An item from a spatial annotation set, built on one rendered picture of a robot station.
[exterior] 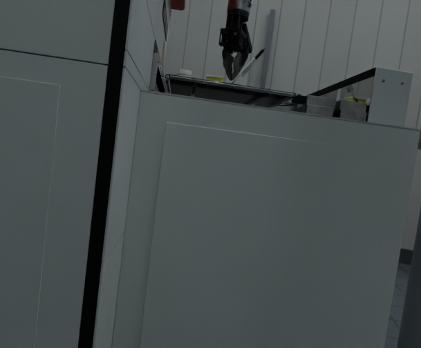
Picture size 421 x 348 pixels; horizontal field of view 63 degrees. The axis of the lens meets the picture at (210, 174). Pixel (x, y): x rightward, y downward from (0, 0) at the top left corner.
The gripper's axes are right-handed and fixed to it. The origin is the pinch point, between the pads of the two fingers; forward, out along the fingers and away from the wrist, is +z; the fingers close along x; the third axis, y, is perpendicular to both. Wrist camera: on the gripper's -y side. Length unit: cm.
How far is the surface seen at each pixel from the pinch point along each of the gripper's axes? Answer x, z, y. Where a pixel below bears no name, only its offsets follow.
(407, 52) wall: 70, -72, -205
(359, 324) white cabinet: 49, 61, 26
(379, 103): 46, 10, 21
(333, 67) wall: 16, -56, -193
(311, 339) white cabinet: 39, 66, 31
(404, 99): 51, 8, 18
